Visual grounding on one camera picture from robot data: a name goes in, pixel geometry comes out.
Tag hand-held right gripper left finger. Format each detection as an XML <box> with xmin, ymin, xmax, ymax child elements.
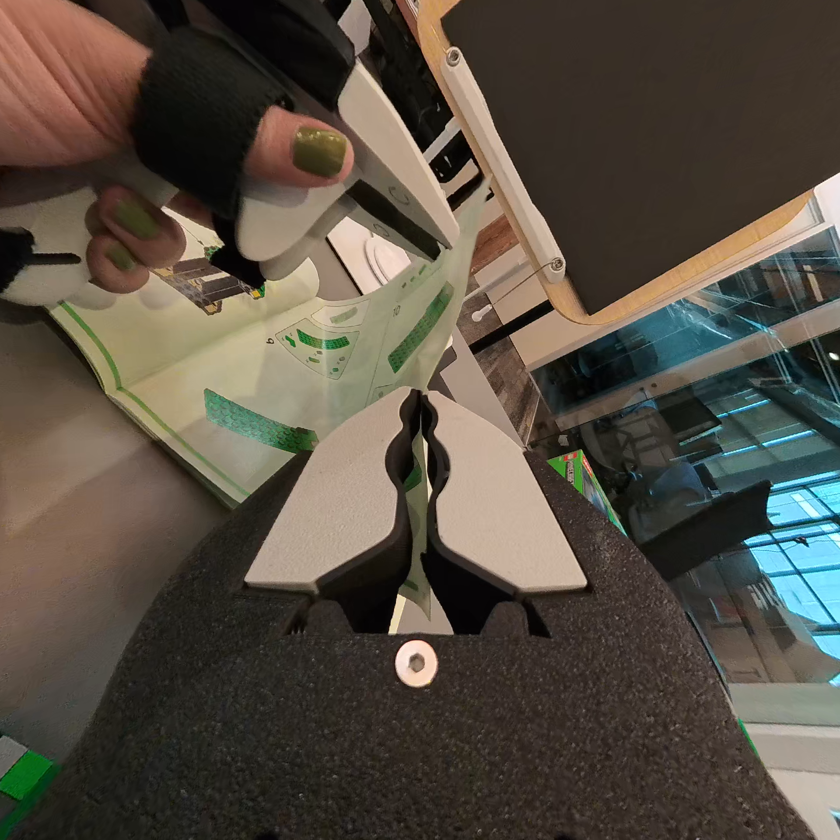
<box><xmin>246</xmin><ymin>388</ymin><xmax>420</xmax><ymax>593</ymax></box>

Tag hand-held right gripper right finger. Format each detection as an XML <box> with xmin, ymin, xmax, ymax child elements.
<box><xmin>422</xmin><ymin>392</ymin><xmax>589</xmax><ymax>599</ymax></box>

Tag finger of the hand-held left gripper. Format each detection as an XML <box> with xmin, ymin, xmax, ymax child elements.
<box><xmin>335</xmin><ymin>62</ymin><xmax>464</xmax><ymax>262</ymax></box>

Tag building instruction booklet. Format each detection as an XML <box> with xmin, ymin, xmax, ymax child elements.
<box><xmin>50</xmin><ymin>210</ymin><xmax>489</xmax><ymax>605</ymax></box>

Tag green studded brick plate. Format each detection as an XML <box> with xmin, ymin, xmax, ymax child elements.
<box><xmin>0</xmin><ymin>733</ymin><xmax>61</xmax><ymax>812</ymax></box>

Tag person's left hand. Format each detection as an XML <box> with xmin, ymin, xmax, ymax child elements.
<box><xmin>0</xmin><ymin>0</ymin><xmax>355</xmax><ymax>279</ymax></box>

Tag green brick set box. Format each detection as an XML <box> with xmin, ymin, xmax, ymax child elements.
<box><xmin>546</xmin><ymin>448</ymin><xmax>630</xmax><ymax>536</ymax></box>

